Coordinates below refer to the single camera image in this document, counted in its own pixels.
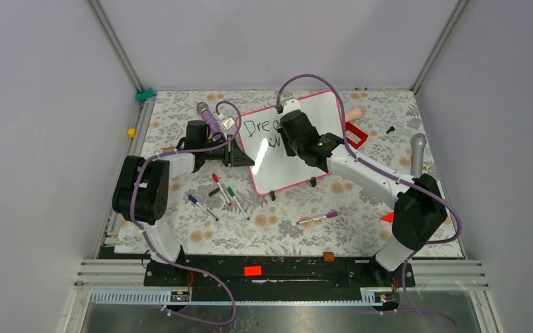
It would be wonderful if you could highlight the small red cone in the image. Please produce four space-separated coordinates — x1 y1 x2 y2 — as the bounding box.
380 212 394 223

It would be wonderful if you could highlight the pink framed whiteboard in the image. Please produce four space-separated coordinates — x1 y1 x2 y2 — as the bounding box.
239 90 342 196

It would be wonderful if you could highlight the silver grey microphone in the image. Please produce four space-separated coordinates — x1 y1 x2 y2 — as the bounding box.
410 133 427 178

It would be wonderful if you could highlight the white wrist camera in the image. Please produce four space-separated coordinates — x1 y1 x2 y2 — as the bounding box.
281 99 301 114
219 114 238 135

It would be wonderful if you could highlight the pink toy microphone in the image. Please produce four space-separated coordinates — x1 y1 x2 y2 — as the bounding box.
344 105 366 123

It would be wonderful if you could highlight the red rectangular frame block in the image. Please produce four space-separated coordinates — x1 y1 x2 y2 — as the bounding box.
345 122 369 149

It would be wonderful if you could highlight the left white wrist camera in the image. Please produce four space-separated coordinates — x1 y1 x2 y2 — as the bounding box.
219 114 238 135

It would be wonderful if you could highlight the small brown block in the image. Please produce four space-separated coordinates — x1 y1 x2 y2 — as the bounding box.
322 251 335 263

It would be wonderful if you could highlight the purple glitter microphone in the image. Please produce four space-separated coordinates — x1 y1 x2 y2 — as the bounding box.
196 102 222 139

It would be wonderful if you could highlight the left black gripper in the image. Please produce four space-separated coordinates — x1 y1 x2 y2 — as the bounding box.
201 135 254 167

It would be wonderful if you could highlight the teal corner bracket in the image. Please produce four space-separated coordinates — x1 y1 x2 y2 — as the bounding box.
135 88 156 103

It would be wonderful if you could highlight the floral patterned table mat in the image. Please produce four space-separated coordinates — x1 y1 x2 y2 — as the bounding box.
114 91 425 257

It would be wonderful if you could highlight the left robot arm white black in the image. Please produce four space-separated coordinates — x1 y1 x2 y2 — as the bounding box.
112 120 255 285

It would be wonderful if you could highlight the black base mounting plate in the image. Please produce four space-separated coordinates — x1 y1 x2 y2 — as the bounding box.
144 254 416 302

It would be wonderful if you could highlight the blue capped marker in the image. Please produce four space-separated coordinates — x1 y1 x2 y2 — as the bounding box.
187 194 219 221

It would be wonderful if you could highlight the green capped marker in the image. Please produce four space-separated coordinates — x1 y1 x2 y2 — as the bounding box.
227 187 250 221

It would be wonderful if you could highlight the red capped marker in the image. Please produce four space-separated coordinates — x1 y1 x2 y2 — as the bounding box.
212 173 232 207

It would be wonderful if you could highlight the pink capped marker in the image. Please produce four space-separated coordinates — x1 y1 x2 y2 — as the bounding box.
296 212 339 225

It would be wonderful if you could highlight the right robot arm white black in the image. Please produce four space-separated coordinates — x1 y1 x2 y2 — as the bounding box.
278 110 448 286

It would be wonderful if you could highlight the black marker cap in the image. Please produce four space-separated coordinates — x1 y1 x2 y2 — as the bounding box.
208 188 221 197

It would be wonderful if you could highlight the red tape label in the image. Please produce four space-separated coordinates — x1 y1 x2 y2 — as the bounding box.
243 265 262 277

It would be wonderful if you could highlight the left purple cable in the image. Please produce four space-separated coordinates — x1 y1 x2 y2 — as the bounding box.
128 101 244 327

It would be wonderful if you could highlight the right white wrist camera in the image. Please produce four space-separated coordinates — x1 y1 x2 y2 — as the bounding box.
281 99 301 114

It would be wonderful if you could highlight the small yellow cube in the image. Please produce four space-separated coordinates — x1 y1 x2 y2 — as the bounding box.
127 128 136 139

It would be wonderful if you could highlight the aluminium slotted rail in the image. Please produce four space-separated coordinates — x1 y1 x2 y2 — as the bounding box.
90 288 394 307

